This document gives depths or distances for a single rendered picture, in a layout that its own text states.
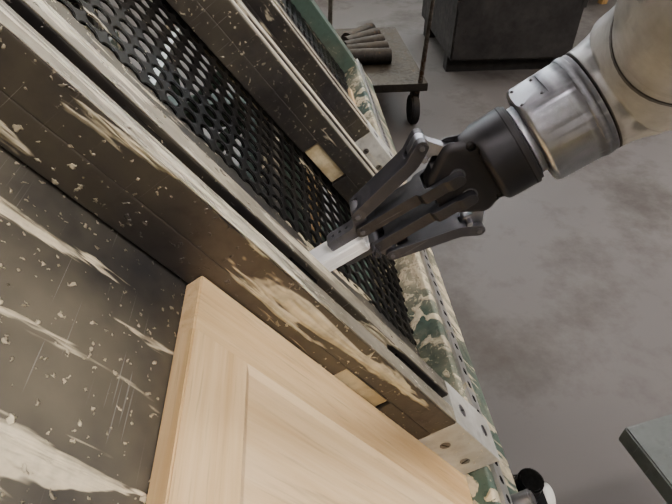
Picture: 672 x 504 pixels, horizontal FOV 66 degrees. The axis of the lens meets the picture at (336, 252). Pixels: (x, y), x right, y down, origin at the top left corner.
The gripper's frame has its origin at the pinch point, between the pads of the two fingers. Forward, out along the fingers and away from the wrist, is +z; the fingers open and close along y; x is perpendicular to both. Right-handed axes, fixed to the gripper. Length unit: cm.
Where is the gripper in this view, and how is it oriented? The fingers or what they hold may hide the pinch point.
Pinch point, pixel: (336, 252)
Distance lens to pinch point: 51.6
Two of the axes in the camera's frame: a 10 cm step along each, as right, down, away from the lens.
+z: -8.1, 4.8, 3.4
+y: -5.8, -5.8, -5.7
